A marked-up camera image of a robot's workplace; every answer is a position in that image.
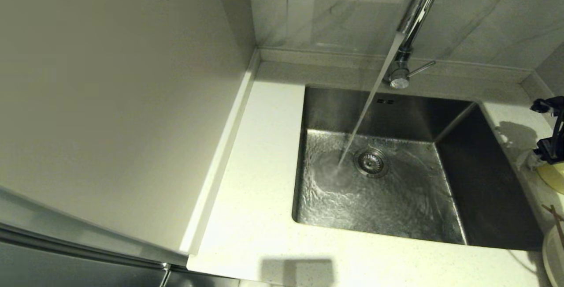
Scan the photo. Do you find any pale yellow bowl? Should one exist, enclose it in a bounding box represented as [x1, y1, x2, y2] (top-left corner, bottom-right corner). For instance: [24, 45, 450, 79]
[538, 161, 564, 195]

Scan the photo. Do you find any round cream plate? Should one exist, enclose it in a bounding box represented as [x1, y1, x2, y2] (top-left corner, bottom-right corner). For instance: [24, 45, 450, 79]
[542, 224, 564, 287]

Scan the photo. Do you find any thin chrome faucet lever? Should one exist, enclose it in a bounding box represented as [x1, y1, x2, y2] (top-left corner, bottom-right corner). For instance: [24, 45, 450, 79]
[408, 61, 437, 78]

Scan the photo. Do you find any stainless steel sink basin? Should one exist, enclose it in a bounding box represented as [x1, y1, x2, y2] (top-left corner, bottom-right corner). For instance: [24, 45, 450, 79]
[292, 84, 551, 252]

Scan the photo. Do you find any round metal drain strainer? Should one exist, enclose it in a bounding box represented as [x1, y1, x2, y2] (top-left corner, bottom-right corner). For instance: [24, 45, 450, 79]
[353, 147, 390, 179]

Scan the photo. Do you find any tall chrome faucet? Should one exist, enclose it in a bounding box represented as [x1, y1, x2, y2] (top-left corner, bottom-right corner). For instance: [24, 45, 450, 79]
[382, 0, 450, 90]

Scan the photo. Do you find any tall pale cabinet side panel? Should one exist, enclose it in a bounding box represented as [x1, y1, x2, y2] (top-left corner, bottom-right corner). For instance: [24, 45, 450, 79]
[0, 0, 257, 254]

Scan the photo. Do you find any metal cabinet trim strip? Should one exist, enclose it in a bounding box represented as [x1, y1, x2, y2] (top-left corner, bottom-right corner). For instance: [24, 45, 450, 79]
[0, 219, 170, 271]

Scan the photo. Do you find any dark glossy cabinet door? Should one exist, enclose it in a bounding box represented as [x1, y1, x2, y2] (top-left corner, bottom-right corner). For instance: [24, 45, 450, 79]
[0, 234, 241, 287]

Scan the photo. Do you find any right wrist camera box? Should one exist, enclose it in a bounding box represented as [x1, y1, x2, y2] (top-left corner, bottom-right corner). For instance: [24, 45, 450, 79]
[530, 96, 564, 115]

